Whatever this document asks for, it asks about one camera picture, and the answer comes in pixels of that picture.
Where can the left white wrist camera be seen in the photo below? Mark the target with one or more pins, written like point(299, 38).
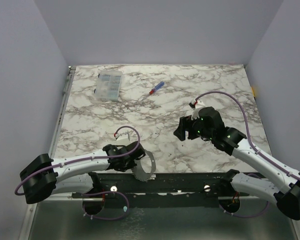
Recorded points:
point(122, 139)

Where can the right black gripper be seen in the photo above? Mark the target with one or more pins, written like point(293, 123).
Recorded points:
point(184, 127)

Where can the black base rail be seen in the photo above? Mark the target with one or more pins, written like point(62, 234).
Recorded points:
point(163, 190)

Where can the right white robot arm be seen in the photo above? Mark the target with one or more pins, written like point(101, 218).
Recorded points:
point(281, 185)

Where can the aluminium side rail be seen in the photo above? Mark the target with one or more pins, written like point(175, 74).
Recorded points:
point(60, 117)

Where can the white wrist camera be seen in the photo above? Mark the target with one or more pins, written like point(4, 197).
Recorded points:
point(196, 106)
point(122, 139)

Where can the clear plastic organizer box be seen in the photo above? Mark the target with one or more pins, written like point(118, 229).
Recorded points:
point(108, 85)

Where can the blue red screwdriver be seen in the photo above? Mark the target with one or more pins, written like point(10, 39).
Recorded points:
point(155, 89)

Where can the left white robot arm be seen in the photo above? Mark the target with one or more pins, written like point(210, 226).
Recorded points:
point(46, 176)

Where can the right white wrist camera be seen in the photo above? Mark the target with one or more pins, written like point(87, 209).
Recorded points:
point(196, 106)

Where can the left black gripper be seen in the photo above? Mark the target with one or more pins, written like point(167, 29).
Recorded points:
point(128, 166)

